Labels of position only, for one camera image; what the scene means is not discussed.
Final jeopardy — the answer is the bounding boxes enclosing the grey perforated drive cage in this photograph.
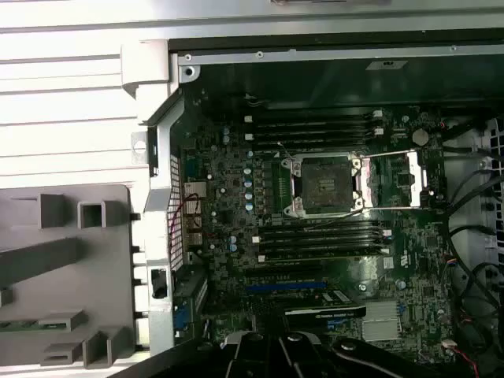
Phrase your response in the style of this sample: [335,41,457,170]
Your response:
[444,117,504,253]

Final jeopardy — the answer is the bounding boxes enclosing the black expansion slot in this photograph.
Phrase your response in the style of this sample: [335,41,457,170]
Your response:
[243,264,324,276]

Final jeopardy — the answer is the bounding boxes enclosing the case wall sticker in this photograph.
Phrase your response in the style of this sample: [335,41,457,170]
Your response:
[365,58,409,72]

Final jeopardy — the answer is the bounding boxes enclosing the thin red wire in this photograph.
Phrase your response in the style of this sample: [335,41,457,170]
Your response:
[168,191,201,263]

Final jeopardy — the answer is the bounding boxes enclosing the RAM slot black clips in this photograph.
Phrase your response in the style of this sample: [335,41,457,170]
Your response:
[258,224,391,235]
[258,243,389,253]
[251,139,375,151]
[251,122,375,133]

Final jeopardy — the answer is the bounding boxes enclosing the silver chipset heatsink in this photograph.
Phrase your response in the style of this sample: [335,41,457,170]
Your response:
[361,301,403,343]

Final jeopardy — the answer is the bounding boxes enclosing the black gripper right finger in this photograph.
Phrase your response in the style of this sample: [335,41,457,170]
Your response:
[275,334,446,378]

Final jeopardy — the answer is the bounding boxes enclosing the black graphics card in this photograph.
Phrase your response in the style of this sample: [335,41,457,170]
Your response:
[281,290,368,330]

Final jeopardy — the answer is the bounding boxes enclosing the CPU socket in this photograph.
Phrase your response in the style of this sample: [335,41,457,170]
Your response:
[281,151,365,220]

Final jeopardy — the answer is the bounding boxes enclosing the grey parts rack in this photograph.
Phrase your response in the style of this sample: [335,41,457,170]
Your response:
[0,183,142,371]

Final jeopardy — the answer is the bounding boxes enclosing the green RAM stick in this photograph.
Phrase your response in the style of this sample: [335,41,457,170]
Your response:
[0,319,43,332]

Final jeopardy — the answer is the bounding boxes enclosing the black open PC case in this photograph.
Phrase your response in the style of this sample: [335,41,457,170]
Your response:
[129,37,504,378]

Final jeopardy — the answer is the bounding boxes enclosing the thin metal locking lever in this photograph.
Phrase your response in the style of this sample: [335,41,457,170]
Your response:
[305,208,365,233]
[275,140,296,161]

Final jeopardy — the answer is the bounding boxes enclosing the blue expansion slot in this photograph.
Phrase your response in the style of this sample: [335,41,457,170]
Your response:
[246,281,328,293]

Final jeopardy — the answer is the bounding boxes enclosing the RAM slot white clips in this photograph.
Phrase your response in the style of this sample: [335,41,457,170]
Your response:
[243,109,385,125]
[251,232,394,244]
[243,128,385,143]
[257,250,391,264]

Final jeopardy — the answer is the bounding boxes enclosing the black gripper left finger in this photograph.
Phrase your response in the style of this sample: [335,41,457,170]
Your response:
[129,332,275,378]

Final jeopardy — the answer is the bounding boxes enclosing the grey plastic case latch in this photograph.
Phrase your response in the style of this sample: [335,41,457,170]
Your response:
[120,39,171,99]

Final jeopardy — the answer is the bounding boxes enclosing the green motherboard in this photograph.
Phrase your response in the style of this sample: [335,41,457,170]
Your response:
[179,88,464,365]

